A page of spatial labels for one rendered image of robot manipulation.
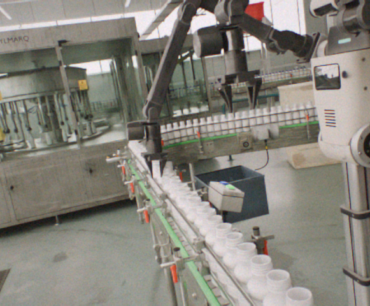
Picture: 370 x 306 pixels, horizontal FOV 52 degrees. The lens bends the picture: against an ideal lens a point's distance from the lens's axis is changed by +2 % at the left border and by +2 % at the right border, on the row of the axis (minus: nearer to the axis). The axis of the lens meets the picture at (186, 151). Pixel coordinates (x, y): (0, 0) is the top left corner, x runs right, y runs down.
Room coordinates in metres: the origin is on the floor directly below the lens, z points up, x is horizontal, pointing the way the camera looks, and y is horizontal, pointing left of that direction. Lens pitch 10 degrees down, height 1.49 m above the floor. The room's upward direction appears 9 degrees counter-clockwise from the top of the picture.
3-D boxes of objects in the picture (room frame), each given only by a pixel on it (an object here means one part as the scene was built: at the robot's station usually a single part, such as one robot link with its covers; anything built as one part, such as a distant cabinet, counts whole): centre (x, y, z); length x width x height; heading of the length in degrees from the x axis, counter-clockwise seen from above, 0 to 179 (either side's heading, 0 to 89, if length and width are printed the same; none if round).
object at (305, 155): (5.58, -2.08, 0.59); 1.10 x 0.62 x 1.18; 85
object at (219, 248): (0.80, -0.05, 1.08); 0.06 x 0.06 x 0.17
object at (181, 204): (1.14, 0.03, 1.08); 0.06 x 0.06 x 0.17
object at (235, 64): (1.00, -0.16, 1.51); 0.10 x 0.07 x 0.07; 103
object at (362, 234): (1.33, -0.60, 0.74); 0.11 x 0.11 x 0.40; 13
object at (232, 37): (1.00, -0.16, 1.57); 0.07 x 0.06 x 0.07; 103
